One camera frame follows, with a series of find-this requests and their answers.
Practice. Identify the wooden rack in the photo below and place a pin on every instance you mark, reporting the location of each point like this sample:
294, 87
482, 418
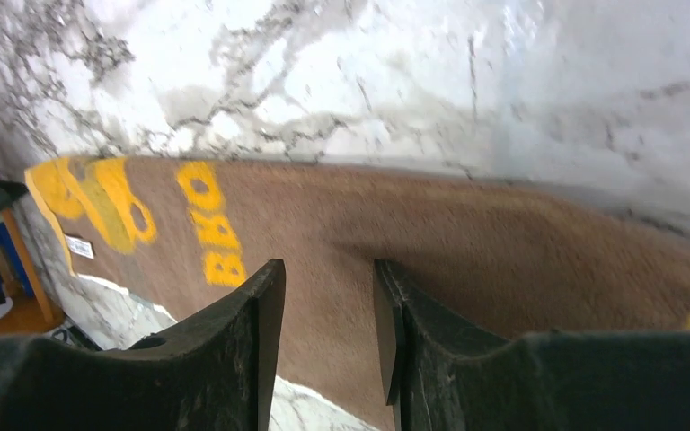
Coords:
32, 310

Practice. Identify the yellow towel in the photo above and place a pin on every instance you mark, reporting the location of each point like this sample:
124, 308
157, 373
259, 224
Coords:
184, 233

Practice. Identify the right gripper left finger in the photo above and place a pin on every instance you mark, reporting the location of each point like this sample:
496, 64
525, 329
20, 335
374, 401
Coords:
215, 370

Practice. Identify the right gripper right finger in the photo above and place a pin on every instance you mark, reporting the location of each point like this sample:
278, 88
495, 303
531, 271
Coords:
442, 372

